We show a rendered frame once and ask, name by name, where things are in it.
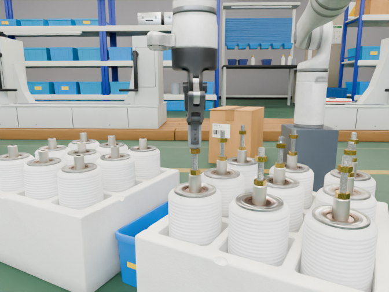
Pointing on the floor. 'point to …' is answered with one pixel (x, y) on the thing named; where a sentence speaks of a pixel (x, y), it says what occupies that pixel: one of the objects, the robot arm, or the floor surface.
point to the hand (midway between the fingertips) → (194, 135)
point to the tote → (336, 92)
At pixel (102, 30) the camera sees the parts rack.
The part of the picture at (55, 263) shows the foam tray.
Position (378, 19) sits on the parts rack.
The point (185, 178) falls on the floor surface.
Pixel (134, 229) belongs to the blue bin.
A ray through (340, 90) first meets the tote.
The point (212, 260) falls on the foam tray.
